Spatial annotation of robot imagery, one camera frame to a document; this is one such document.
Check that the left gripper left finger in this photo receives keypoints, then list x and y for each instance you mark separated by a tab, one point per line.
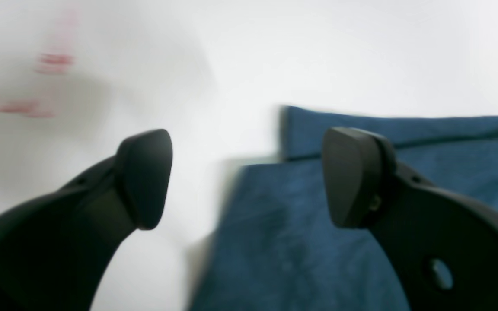
54	249

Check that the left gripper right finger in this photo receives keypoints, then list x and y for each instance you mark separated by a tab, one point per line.
442	245

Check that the dark teal T-shirt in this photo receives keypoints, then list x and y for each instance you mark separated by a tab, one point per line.
276	248

